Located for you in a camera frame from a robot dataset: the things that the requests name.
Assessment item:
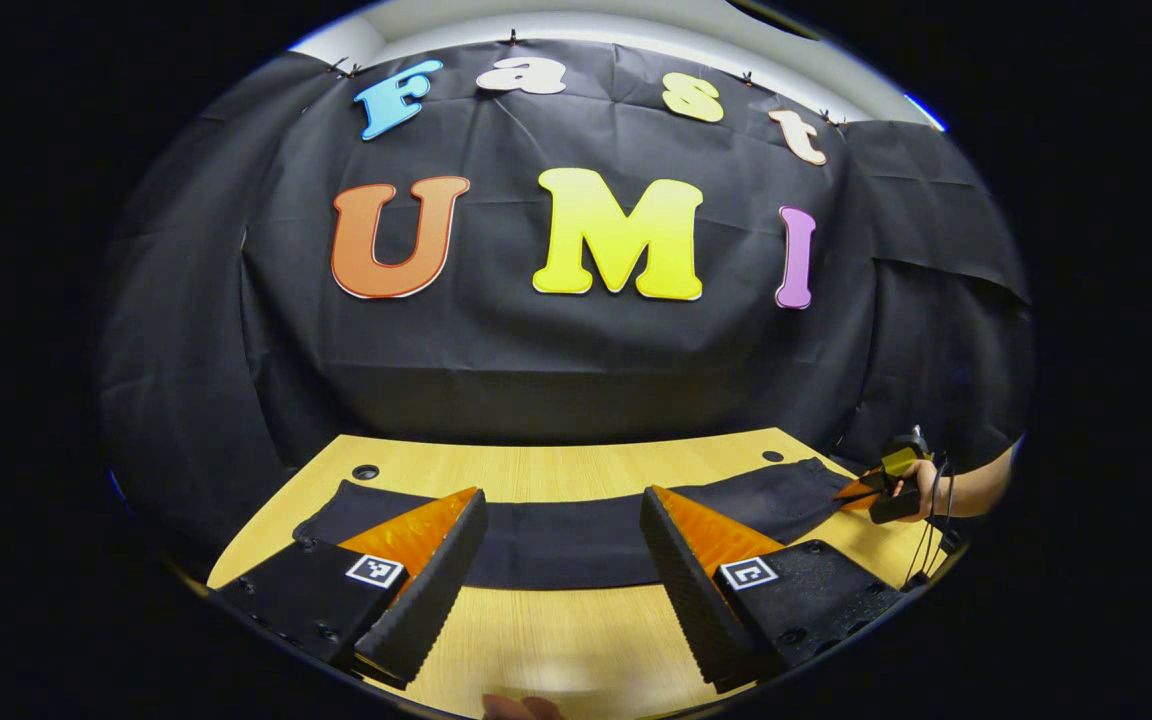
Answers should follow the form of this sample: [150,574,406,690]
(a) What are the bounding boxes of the black cable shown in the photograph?
[901,455,969,593]

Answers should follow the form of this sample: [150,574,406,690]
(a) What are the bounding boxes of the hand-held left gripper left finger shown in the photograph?
[211,487,490,687]

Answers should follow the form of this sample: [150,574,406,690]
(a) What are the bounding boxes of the dark grey jeans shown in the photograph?
[293,458,857,591]

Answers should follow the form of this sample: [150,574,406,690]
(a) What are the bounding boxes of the black backdrop cloth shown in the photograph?
[96,40,1037,561]

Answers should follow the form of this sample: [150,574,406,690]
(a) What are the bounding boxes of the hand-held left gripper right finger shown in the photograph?
[639,485,906,692]

